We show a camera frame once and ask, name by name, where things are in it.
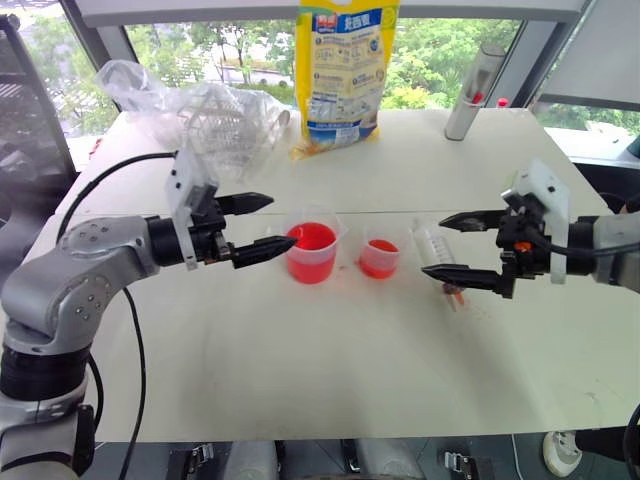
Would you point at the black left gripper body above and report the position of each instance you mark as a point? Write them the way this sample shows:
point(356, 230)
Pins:
point(210, 240)

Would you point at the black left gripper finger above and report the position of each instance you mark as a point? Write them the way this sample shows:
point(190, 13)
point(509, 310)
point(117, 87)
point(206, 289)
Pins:
point(265, 249)
point(247, 202)

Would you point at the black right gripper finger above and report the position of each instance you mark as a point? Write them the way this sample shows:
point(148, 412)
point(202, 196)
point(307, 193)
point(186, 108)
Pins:
point(475, 221)
point(470, 276)

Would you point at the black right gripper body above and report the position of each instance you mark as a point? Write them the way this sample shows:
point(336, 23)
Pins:
point(525, 235)

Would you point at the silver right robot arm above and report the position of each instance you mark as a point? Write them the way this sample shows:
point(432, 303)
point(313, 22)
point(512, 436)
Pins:
point(612, 250)

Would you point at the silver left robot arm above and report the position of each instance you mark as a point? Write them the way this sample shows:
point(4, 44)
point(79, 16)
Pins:
point(75, 280)

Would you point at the large beaker red liquid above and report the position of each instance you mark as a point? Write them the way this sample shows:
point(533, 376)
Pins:
point(311, 250)

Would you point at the clear plastic syringe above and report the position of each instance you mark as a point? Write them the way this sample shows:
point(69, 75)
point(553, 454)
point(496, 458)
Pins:
point(432, 245)

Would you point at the small beaker red liquid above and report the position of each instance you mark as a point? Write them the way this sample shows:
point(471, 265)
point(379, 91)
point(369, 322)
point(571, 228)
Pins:
point(378, 257)

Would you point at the white plastic basket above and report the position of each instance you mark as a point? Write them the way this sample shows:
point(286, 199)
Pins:
point(225, 125)

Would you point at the small red cap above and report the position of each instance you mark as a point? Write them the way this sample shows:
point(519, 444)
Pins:
point(503, 103)

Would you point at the silver metal cylinder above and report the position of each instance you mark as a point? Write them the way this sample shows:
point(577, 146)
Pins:
point(472, 95)

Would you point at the crumpled clear plastic bag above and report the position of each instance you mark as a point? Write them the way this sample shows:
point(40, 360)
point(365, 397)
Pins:
point(150, 100)

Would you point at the small red object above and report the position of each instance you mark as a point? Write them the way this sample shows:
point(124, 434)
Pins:
point(95, 145)

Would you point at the yellow printed food bag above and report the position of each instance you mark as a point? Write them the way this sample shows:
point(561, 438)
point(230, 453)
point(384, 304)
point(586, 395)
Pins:
point(345, 75)

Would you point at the silver metal latch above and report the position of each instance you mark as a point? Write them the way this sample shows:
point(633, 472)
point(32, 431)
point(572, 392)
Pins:
point(459, 462)
point(201, 457)

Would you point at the white power plug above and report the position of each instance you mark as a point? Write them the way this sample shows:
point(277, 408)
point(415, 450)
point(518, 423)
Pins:
point(560, 450)

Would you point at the grey rounded shape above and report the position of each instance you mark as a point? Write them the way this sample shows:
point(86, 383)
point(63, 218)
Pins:
point(250, 462)

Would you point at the black mesh office chair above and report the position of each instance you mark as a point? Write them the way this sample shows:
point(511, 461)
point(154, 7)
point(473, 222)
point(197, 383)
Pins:
point(25, 125)

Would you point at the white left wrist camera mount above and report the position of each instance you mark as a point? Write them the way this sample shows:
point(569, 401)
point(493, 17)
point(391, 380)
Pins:
point(184, 175)

